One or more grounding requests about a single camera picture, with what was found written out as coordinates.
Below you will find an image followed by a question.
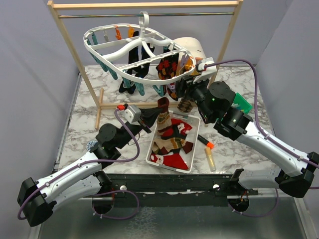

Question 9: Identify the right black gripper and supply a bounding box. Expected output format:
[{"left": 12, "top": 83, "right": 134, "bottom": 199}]
[{"left": 173, "top": 73, "right": 214, "bottom": 121}]

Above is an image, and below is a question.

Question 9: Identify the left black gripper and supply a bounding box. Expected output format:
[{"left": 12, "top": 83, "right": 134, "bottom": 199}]
[{"left": 116, "top": 107, "right": 162, "bottom": 150}]

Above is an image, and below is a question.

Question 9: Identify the striped argyle sock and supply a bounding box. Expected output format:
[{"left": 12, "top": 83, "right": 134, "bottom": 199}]
[{"left": 157, "top": 97, "right": 172, "bottom": 136}]

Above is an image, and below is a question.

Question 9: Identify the beige brown argyle sock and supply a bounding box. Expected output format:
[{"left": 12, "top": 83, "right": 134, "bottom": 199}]
[{"left": 177, "top": 98, "right": 195, "bottom": 113}]

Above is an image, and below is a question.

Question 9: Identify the white oval clip hanger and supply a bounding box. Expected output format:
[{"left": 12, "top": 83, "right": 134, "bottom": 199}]
[{"left": 83, "top": 11, "right": 196, "bottom": 96}]

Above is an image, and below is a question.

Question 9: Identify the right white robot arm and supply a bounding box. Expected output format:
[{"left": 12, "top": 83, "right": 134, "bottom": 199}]
[{"left": 175, "top": 79, "right": 319, "bottom": 198}]

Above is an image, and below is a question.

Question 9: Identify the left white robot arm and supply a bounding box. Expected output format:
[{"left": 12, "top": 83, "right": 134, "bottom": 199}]
[{"left": 17, "top": 104, "right": 162, "bottom": 227}]

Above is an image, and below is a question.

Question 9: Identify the black red yellow argyle sock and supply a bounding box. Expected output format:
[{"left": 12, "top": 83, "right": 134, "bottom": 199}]
[{"left": 156, "top": 54, "right": 179, "bottom": 80}]

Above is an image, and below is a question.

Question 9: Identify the red santa sock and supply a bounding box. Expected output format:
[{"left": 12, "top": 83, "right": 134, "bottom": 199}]
[
  {"left": 150, "top": 153, "right": 189, "bottom": 170},
  {"left": 161, "top": 119, "right": 192, "bottom": 139}
]

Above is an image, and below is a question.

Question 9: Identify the black sock with label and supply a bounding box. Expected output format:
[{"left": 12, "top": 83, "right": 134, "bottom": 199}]
[{"left": 118, "top": 31, "right": 155, "bottom": 95}]

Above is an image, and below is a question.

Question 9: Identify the white perforated plastic basket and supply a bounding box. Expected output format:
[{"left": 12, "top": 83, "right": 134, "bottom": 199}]
[{"left": 146, "top": 111, "right": 200, "bottom": 174}]

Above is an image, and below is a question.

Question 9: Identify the cream cylindrical toy drum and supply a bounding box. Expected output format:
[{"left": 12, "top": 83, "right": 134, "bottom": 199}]
[{"left": 174, "top": 37, "right": 206, "bottom": 60}]

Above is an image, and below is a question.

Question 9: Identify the small blue white jar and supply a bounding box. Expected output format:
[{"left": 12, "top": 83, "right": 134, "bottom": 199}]
[{"left": 86, "top": 140, "right": 98, "bottom": 152}]

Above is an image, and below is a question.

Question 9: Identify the black orange marker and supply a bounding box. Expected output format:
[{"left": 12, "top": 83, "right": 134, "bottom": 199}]
[{"left": 197, "top": 135, "right": 214, "bottom": 149}]

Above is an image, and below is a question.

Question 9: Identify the green plastic bin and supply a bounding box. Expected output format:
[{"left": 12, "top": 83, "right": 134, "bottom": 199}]
[{"left": 232, "top": 93, "right": 253, "bottom": 114}]

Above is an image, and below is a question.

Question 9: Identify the yellow translucent tube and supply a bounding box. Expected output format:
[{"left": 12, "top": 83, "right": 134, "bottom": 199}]
[{"left": 205, "top": 147, "right": 216, "bottom": 172}]

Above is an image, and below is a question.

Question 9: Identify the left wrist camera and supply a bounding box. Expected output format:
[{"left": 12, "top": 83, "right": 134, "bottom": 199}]
[{"left": 122, "top": 105, "right": 142, "bottom": 124}]

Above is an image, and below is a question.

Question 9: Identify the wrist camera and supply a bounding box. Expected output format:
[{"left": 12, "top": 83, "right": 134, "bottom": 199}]
[
  {"left": 122, "top": 105, "right": 142, "bottom": 124},
  {"left": 193, "top": 57, "right": 217, "bottom": 84}
]

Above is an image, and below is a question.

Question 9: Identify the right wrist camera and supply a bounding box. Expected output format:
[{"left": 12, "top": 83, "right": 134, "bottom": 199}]
[{"left": 193, "top": 57, "right": 217, "bottom": 84}]

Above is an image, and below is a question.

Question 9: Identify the black metal base rail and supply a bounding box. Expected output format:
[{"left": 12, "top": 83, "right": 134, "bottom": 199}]
[{"left": 49, "top": 171, "right": 259, "bottom": 207}]

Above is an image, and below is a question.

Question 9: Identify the wooden clothes rack frame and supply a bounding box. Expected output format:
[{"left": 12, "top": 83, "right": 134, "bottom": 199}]
[{"left": 47, "top": 0, "right": 243, "bottom": 129}]

